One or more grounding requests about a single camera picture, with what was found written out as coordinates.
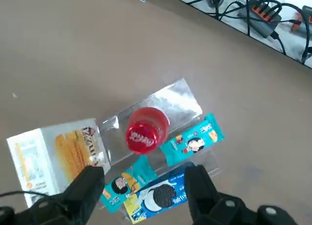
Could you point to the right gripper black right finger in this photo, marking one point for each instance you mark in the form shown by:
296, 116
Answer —
207, 205

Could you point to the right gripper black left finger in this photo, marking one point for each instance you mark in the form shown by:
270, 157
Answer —
73, 203

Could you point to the blue Oreo cookie box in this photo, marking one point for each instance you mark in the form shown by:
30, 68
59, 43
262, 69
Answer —
161, 198

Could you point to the red Coca-Cola bottle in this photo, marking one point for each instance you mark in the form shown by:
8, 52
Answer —
146, 134

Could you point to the white wafer cookie box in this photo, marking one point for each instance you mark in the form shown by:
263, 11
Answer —
48, 156

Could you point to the teal cartoon snack packet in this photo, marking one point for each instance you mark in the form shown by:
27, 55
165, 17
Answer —
192, 139
126, 183

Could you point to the clear acrylic stepped shelf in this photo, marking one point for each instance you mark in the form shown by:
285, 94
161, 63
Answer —
175, 100

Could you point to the grey power strip orange switches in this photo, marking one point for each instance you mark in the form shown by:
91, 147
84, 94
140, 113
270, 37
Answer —
263, 12

